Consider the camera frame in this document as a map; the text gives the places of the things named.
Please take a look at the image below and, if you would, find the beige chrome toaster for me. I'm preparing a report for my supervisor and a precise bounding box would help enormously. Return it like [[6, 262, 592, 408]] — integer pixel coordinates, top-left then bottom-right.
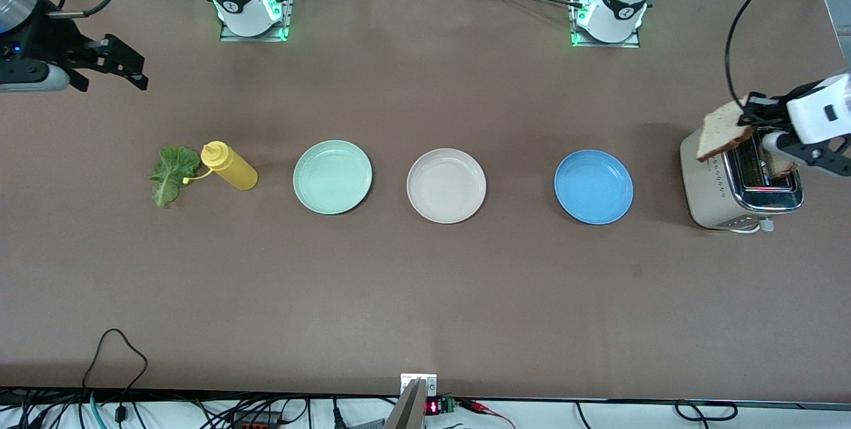
[[679, 120, 805, 235]]

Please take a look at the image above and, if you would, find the pale green plate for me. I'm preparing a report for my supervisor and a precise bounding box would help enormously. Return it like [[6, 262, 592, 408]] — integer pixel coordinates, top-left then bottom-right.
[[293, 140, 373, 215]]

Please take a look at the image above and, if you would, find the thin black looped cable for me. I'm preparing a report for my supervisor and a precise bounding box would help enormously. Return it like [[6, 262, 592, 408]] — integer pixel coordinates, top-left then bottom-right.
[[81, 329, 149, 410]]

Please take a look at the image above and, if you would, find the red clip lead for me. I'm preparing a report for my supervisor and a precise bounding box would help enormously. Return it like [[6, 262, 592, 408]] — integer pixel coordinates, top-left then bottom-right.
[[459, 399, 517, 429]]

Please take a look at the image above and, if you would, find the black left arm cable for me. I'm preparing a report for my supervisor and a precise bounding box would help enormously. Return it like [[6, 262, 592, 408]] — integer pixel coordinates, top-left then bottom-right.
[[724, 0, 851, 109]]

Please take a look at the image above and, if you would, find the yellow squeeze bottle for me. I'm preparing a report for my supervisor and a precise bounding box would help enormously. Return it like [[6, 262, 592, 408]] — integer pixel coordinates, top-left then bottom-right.
[[183, 141, 259, 192]]

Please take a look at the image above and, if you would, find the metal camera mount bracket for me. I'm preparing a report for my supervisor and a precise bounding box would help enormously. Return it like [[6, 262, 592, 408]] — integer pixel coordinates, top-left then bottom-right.
[[386, 373, 438, 429]]

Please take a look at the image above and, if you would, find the beige plate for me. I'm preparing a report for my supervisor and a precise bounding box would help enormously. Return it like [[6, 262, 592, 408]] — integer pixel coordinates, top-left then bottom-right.
[[406, 148, 487, 225]]

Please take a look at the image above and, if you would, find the blue plate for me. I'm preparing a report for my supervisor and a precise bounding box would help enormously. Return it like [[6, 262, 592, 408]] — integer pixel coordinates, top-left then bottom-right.
[[554, 150, 634, 225]]

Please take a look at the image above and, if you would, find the green lettuce leaf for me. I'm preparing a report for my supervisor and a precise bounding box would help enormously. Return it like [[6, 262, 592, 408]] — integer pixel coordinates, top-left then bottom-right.
[[149, 145, 202, 209]]

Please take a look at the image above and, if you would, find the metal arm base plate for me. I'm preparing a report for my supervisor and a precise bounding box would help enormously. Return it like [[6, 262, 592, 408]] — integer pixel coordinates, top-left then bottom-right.
[[219, 0, 295, 43], [569, 0, 643, 49]]

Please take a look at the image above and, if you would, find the black coiled cable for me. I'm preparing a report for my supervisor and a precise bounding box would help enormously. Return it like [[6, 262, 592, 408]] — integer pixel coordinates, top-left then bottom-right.
[[675, 400, 739, 422]]

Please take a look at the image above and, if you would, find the brown bread slice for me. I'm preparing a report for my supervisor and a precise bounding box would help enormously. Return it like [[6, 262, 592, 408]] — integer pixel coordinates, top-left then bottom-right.
[[765, 150, 800, 176], [695, 100, 756, 163]]

